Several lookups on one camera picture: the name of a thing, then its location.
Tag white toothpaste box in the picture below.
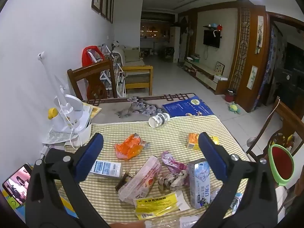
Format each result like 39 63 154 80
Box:
188 158 211 209

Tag white blue medicine box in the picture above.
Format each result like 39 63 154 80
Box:
90 160 123 179

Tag printed paper ball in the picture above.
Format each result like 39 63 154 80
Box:
158 170 189 192

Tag yellow lemon tea carton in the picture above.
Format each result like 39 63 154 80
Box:
186 133 219 150

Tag pink snack package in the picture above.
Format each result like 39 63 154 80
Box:
118 156 161 205

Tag yellow plastic medicine bag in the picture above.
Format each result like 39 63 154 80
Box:
133 192 179 221

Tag orange snack wrapper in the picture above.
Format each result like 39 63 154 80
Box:
114 133 150 160

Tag paper cup with pattern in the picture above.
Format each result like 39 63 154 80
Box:
148 113 171 129

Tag purple snack wrapper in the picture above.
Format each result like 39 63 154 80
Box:
161 151 188 174

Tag red green trash bin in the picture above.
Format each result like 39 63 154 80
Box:
268 144 294 186

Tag blue yellow toy tablet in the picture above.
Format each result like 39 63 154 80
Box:
1 189 77 222

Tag smartphone with lit screen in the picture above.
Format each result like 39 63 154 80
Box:
2 163 32 206

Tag green striped table cloth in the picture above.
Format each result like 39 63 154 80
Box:
80 115 248 223

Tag wooden chair right side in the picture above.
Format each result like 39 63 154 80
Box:
246 97 303 160

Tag green plush toy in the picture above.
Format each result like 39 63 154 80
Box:
228 102 241 114

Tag small red floor bin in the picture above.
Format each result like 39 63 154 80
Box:
225 89 236 103

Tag blue book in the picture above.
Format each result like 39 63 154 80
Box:
162 95 214 117

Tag wooden chair at table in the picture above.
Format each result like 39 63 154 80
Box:
67 60 117 100

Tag tv cabinet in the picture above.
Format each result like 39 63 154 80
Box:
183 60 228 95

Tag red plastic bag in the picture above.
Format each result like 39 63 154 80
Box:
81 45 105 67

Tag yellow wooden bench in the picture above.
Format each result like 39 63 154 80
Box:
122 65 154 96

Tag white magazine rack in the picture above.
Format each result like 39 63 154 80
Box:
98 44 127 98

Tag wall mounted television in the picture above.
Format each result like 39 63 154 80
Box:
203 30 221 48

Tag framed pictures on wall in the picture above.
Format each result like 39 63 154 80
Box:
91 0 114 24

